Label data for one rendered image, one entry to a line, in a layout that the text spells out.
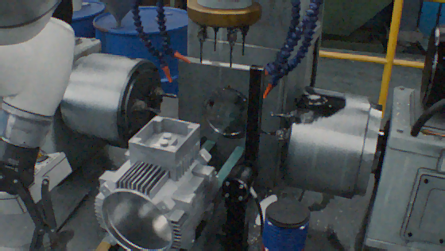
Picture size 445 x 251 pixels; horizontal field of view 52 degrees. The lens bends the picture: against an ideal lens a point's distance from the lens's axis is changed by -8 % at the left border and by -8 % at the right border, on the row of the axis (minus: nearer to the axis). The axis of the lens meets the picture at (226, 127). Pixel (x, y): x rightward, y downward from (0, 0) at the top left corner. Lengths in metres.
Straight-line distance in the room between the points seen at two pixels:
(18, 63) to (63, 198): 0.69
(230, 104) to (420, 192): 0.57
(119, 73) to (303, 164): 0.51
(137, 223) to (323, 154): 0.42
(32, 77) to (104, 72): 0.52
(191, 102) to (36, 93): 0.68
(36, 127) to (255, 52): 0.77
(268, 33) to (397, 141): 0.53
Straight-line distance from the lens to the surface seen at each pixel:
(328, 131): 1.07
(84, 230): 1.27
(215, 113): 1.35
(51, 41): 0.78
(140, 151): 0.93
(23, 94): 0.78
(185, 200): 0.89
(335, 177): 1.09
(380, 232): 1.15
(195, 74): 1.33
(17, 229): 1.32
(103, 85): 1.25
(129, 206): 1.04
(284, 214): 0.63
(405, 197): 1.09
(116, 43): 2.63
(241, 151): 1.35
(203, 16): 1.11
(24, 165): 0.82
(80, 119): 1.30
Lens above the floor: 1.60
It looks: 28 degrees down
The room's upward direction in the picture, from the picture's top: 2 degrees clockwise
